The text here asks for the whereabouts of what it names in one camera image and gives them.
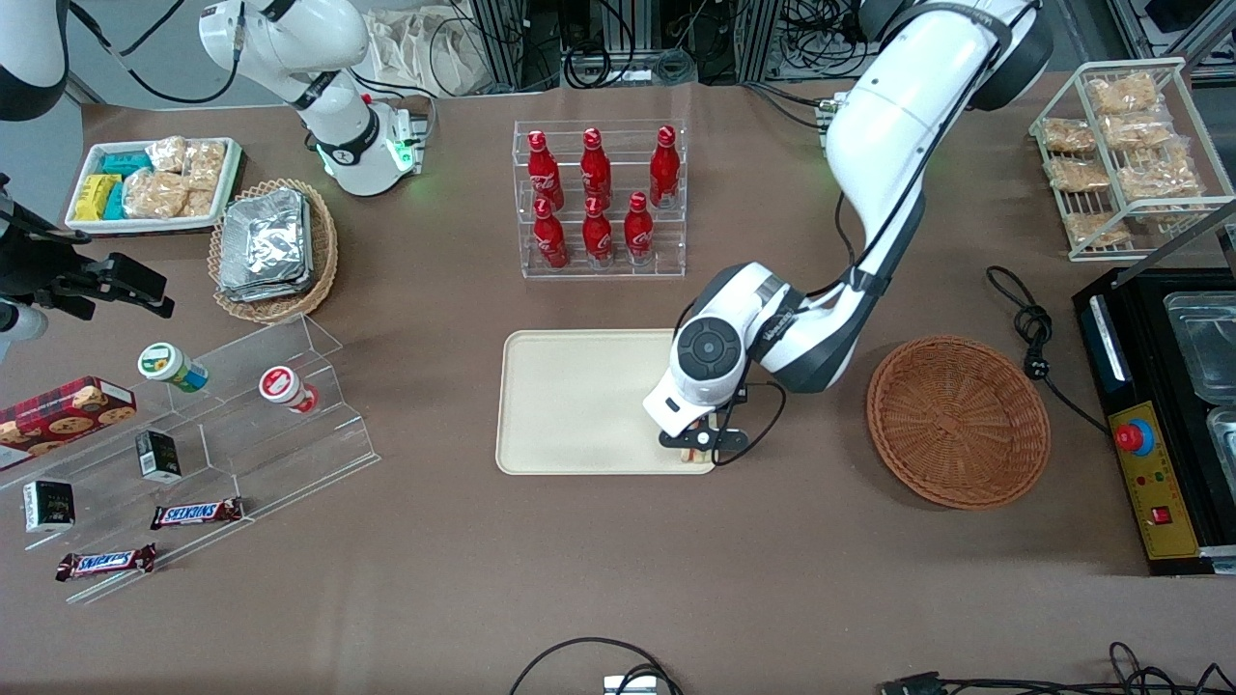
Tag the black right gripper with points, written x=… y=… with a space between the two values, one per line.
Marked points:
x=41 y=270

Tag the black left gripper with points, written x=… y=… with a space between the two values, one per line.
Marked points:
x=741 y=399

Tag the triangular sandwich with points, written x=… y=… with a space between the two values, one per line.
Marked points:
x=698 y=458

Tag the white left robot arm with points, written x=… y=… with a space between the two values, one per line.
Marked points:
x=888 y=125

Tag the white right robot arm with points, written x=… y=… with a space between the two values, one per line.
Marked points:
x=290 y=39

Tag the white rectangular snack tray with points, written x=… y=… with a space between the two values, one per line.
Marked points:
x=87 y=225

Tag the beige plastic tray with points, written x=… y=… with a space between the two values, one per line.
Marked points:
x=579 y=401

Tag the light wicker basket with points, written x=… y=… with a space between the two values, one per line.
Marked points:
x=323 y=251

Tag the brown wicker basket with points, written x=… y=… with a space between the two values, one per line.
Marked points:
x=956 y=425

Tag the green lid yogurt cup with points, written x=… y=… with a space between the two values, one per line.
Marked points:
x=169 y=367

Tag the teal snack packet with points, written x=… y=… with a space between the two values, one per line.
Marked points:
x=126 y=164
x=115 y=203

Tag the clear bag of crackers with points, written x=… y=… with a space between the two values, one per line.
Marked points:
x=166 y=154
x=205 y=164
x=154 y=195
x=198 y=203

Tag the yellow snack packet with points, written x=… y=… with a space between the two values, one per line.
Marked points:
x=97 y=196

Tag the stack of silver foil packs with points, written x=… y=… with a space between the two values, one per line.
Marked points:
x=266 y=246

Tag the red cookie box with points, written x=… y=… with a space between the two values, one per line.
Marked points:
x=58 y=415

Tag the small black box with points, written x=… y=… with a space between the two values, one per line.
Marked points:
x=48 y=507
x=157 y=457

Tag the red lid yogurt cup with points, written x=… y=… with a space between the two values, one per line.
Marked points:
x=285 y=388

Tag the clear acrylic bottle rack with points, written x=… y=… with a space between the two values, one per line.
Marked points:
x=618 y=275

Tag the clear acrylic stepped shelf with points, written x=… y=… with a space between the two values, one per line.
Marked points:
x=290 y=454

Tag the red cola bottle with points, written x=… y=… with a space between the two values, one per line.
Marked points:
x=598 y=238
x=596 y=169
x=638 y=235
x=550 y=241
x=546 y=174
x=664 y=169

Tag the snickers chocolate bar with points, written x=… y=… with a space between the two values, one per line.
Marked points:
x=104 y=563
x=196 y=514

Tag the small silver device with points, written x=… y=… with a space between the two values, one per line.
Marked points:
x=630 y=685

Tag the white cloth bags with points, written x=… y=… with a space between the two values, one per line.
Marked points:
x=425 y=53

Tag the red emergency stop button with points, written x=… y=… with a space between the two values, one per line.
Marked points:
x=1135 y=437

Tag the bagged fried snack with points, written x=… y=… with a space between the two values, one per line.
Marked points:
x=1067 y=135
x=1159 y=176
x=1079 y=174
x=1096 y=229
x=1137 y=131
x=1120 y=95

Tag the black sealing machine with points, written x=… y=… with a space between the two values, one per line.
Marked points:
x=1159 y=502

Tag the clear plastic container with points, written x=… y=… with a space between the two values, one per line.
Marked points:
x=1224 y=439
x=1207 y=347

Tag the grey metal bar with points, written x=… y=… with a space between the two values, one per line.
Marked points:
x=1188 y=235

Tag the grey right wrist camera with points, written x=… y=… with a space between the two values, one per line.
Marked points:
x=19 y=321

